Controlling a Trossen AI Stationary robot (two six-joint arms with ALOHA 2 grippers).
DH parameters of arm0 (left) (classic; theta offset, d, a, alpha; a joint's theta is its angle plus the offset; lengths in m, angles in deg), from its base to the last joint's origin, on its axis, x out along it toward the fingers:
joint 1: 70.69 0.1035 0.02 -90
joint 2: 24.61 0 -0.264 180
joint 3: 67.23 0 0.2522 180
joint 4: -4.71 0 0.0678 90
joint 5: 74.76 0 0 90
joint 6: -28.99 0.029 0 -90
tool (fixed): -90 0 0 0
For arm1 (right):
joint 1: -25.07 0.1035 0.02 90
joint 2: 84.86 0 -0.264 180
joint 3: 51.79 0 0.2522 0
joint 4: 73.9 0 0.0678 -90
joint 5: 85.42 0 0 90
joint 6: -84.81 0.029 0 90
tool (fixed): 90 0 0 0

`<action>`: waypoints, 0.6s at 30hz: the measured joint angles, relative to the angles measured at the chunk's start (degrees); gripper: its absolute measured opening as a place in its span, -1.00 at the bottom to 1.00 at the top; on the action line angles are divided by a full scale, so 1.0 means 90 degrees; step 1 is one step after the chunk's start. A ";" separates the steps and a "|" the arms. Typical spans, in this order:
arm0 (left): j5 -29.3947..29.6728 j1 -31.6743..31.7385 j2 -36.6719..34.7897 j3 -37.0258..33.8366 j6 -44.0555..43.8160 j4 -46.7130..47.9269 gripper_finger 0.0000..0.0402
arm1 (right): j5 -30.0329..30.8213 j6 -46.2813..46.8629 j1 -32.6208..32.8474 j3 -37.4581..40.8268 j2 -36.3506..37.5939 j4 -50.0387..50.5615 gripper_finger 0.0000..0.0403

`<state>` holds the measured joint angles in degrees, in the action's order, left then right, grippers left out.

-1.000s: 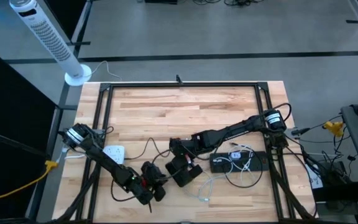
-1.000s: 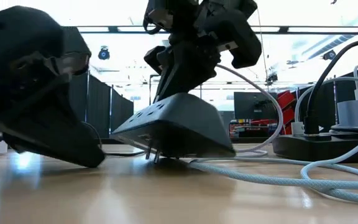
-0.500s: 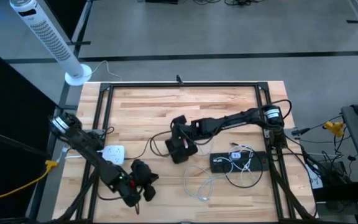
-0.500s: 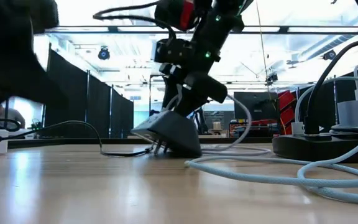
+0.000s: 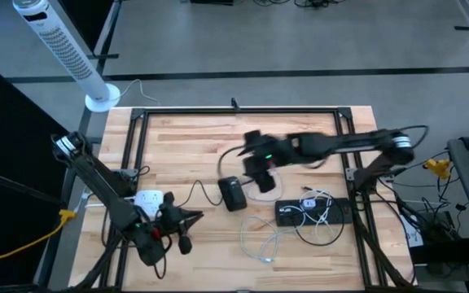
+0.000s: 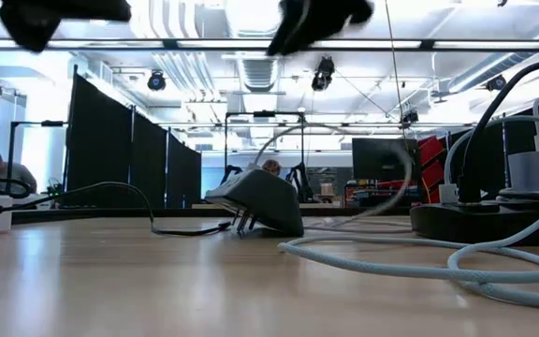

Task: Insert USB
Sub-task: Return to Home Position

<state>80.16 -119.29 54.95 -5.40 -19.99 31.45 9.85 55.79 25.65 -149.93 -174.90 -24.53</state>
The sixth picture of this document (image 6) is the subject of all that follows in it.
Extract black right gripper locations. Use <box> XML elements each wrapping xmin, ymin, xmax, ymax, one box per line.
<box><xmin>267</xmin><ymin>0</ymin><xmax>374</xmax><ymax>56</ymax></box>

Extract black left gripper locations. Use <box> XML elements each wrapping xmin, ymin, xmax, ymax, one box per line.
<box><xmin>0</xmin><ymin>0</ymin><xmax>133</xmax><ymax>53</ymax></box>

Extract black power adapter brick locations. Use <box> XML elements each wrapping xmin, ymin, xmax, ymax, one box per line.
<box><xmin>205</xmin><ymin>168</ymin><xmax>306</xmax><ymax>239</ymax></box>

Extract white cable with paper tag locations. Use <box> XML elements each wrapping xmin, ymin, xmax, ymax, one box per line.
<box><xmin>277</xmin><ymin>114</ymin><xmax>539</xmax><ymax>311</ymax></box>

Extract white USB wall charger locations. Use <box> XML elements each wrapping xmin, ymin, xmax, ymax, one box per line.
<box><xmin>506</xmin><ymin>149</ymin><xmax>539</xmax><ymax>193</ymax></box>

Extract person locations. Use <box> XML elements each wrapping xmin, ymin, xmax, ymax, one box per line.
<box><xmin>0</xmin><ymin>150</ymin><xmax>38</xmax><ymax>194</ymax></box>
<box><xmin>260</xmin><ymin>158</ymin><xmax>283</xmax><ymax>178</ymax></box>

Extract black monitor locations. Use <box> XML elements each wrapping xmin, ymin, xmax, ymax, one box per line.
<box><xmin>352</xmin><ymin>138</ymin><xmax>420</xmax><ymax>182</ymax></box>

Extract green-lit circuit device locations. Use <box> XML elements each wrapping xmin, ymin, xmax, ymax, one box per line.
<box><xmin>44</xmin><ymin>176</ymin><xmax>66</xmax><ymax>197</ymax></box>

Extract red tool shelf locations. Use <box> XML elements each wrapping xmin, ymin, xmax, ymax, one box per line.
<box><xmin>343</xmin><ymin>179</ymin><xmax>420</xmax><ymax>208</ymax></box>

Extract red storage bins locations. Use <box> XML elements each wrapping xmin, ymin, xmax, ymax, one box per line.
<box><xmin>416</xmin><ymin>135</ymin><xmax>449</xmax><ymax>203</ymax></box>

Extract black power strip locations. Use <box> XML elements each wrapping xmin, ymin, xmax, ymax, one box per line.
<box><xmin>409</xmin><ymin>186</ymin><xmax>539</xmax><ymax>247</ymax></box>

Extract black hanging camera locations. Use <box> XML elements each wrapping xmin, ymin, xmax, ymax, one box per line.
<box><xmin>311</xmin><ymin>55</ymin><xmax>336</xmax><ymax>93</ymax></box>

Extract black gantry frame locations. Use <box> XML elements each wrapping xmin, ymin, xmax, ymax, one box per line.
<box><xmin>6</xmin><ymin>120</ymin><xmax>70</xmax><ymax>193</ymax></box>
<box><xmin>225</xmin><ymin>110</ymin><xmax>306</xmax><ymax>202</ymax></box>

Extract black light rail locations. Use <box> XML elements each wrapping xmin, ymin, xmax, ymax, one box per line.
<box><xmin>0</xmin><ymin>37</ymin><xmax>539</xmax><ymax>51</ymax></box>

